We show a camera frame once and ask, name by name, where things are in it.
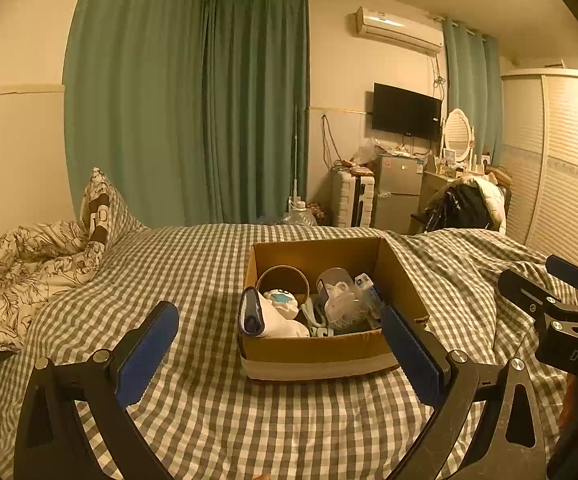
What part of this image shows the black wall television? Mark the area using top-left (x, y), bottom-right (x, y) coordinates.
top-left (371, 82), bottom-right (443, 139)

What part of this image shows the brown cardboard box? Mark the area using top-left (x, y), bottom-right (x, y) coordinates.
top-left (238, 236), bottom-right (430, 382)

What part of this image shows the white sock with blue cuff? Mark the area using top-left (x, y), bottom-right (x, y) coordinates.
top-left (239, 286), bottom-right (311, 339)

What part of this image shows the white ribbed suitcase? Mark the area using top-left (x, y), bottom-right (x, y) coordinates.
top-left (333, 170), bottom-right (376, 229)

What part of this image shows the white oval mirror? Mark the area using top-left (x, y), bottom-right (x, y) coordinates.
top-left (442, 108), bottom-right (475, 162)

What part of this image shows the beige tape roll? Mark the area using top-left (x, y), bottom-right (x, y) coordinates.
top-left (256, 265), bottom-right (311, 312)

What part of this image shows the teal blister pack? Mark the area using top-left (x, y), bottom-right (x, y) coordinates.
top-left (306, 297), bottom-right (337, 339)

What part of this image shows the white louvred wardrobe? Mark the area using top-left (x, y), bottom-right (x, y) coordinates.
top-left (499, 69), bottom-right (578, 267)

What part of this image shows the white padded coat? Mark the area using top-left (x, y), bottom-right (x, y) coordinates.
top-left (462, 175), bottom-right (508, 234)

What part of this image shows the floral duvet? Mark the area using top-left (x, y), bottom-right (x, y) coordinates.
top-left (0, 219), bottom-right (108, 362)

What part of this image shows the grey checked bedsheet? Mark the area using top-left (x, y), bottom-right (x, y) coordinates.
top-left (0, 222), bottom-right (578, 480)

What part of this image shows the large clear water bottle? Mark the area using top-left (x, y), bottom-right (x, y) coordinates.
top-left (281, 200), bottom-right (319, 226)

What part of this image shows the patterned pillow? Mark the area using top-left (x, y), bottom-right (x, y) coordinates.
top-left (79, 167), bottom-right (146, 244)

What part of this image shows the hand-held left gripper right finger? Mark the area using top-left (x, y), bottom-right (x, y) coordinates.
top-left (381, 304), bottom-right (552, 480)

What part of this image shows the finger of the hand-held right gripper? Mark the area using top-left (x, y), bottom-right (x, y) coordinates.
top-left (545, 255), bottom-right (578, 309)
top-left (498, 269), bottom-right (563, 322)

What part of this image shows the clear plastic bag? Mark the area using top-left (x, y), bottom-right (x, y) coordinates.
top-left (351, 137), bottom-right (386, 167)

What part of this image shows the clear plastic jar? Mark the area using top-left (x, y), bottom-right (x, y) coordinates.
top-left (315, 267), bottom-right (356, 313)

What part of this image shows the white air conditioner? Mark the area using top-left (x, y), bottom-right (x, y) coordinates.
top-left (354, 6), bottom-right (444, 56)

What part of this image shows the small silver fridge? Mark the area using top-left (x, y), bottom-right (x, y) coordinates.
top-left (375, 154), bottom-right (425, 234)

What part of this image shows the white dressing table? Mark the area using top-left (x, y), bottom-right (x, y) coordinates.
top-left (421, 169), bottom-right (465, 211)

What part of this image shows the narrow green curtain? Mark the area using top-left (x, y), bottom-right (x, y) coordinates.
top-left (442, 15), bottom-right (503, 167)

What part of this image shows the black jacket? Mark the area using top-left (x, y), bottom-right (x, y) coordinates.
top-left (419, 185), bottom-right (493, 235)

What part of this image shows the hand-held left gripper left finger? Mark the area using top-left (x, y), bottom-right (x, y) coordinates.
top-left (14, 301), bottom-right (180, 480)

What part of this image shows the white mop pole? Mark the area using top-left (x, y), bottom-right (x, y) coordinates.
top-left (292, 107), bottom-right (301, 206)

